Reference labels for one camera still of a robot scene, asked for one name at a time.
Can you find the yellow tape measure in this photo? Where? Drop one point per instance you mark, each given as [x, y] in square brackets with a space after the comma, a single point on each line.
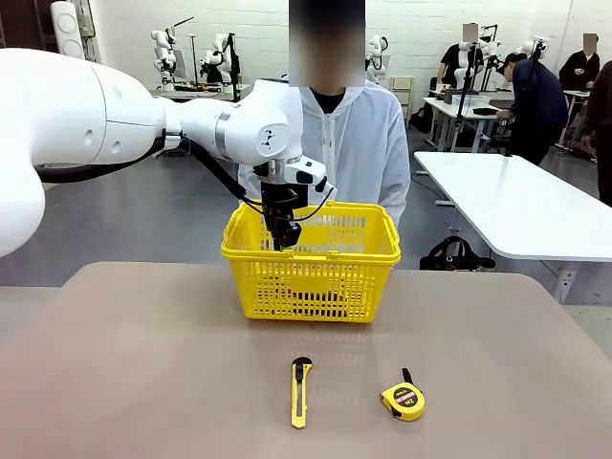
[404, 401]

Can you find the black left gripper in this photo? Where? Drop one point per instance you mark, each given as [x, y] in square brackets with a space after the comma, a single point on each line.
[279, 198]

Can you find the white shelf cart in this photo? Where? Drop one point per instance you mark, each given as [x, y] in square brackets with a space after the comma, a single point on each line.
[402, 100]

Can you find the person in brown top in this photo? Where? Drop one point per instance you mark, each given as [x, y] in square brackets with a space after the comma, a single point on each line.
[603, 124]

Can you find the person in black jacket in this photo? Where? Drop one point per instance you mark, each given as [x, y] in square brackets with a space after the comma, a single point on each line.
[578, 69]

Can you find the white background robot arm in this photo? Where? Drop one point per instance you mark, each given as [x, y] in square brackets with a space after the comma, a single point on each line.
[378, 57]
[217, 52]

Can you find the white tower appliance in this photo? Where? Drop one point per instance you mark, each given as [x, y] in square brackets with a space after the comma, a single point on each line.
[69, 28]

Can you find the black pole stand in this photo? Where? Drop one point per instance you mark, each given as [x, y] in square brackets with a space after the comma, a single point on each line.
[234, 62]

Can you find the yellow plastic shopping basket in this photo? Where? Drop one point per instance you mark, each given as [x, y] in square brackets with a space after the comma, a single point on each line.
[311, 282]

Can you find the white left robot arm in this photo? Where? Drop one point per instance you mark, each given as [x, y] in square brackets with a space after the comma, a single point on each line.
[72, 110]

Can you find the white background robot with rod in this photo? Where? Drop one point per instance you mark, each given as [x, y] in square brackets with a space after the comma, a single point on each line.
[162, 52]

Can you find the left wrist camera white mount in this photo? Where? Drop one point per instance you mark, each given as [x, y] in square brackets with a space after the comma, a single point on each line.
[321, 184]

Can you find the person in black t-shirt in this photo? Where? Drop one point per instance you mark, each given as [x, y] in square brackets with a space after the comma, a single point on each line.
[456, 59]

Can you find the black backpack on floor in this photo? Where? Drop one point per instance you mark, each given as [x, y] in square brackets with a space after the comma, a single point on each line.
[421, 122]

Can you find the white background work desk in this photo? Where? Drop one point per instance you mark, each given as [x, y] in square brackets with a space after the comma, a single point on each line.
[444, 102]

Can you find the large white table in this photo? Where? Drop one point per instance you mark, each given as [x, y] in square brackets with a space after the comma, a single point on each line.
[516, 205]

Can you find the yellow utility knife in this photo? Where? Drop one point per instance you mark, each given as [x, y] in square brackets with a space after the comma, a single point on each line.
[300, 397]

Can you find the person in navy jacket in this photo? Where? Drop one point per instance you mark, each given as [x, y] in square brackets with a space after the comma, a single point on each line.
[540, 100]

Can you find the person in white hoodie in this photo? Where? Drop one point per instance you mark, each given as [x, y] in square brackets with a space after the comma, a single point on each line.
[363, 143]

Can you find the white background robot desk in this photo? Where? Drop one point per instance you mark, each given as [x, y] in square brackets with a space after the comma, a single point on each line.
[201, 91]

